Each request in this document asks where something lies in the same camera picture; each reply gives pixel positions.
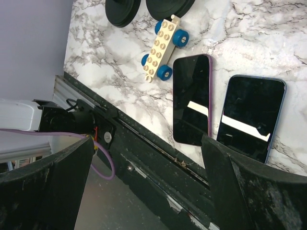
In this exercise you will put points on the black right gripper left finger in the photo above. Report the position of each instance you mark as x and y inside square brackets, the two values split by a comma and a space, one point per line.
[46, 194]

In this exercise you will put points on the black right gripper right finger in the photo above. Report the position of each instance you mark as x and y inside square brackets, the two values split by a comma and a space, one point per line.
[249, 195]

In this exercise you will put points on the blue phone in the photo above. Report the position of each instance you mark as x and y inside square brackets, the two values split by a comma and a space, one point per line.
[250, 114]

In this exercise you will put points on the pink phone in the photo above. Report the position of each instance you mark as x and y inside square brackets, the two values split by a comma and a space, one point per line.
[192, 99]

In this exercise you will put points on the black stand for pink phone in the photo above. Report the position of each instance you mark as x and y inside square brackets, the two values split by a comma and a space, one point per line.
[121, 12]

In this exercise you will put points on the black stand with blue phone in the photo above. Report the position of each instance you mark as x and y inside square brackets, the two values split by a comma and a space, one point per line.
[163, 9]

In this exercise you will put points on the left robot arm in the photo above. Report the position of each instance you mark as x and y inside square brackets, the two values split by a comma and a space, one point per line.
[24, 116]

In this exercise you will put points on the blue white toy block car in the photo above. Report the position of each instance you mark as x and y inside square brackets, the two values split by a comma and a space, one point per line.
[169, 34]

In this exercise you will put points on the black mounting rail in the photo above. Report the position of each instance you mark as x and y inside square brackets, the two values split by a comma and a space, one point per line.
[171, 185]

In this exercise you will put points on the aluminium frame rail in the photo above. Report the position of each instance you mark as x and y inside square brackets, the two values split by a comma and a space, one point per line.
[66, 87]

